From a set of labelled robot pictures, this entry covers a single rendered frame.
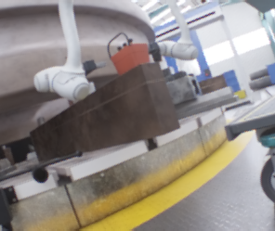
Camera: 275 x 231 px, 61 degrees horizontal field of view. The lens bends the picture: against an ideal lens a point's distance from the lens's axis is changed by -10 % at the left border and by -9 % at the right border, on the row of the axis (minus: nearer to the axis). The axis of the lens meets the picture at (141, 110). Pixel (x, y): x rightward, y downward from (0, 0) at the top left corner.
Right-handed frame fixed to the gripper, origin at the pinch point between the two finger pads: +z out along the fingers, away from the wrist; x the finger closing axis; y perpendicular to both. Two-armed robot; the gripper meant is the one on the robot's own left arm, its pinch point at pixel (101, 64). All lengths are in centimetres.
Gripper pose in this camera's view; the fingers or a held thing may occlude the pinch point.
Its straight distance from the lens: 136.7
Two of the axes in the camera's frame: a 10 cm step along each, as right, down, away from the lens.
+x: 6.2, -2.3, -7.5
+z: 6.8, -3.2, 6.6
